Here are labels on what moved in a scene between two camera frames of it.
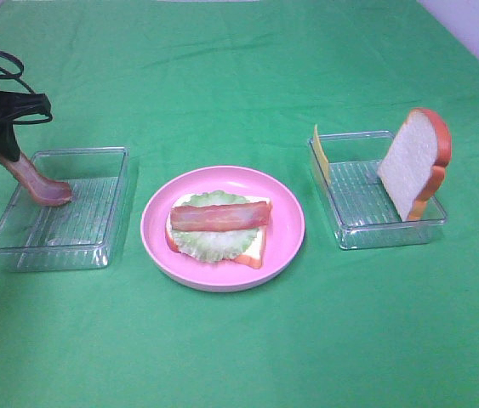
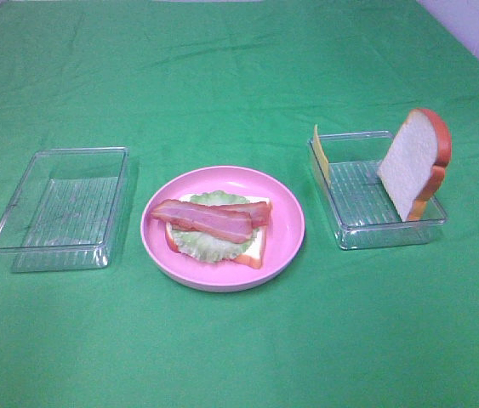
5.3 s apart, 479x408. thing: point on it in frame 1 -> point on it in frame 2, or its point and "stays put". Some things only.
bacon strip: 193,218 stays put
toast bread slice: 253,257 stays put
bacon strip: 47,192 -> 217,223
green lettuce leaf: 214,245 stays put
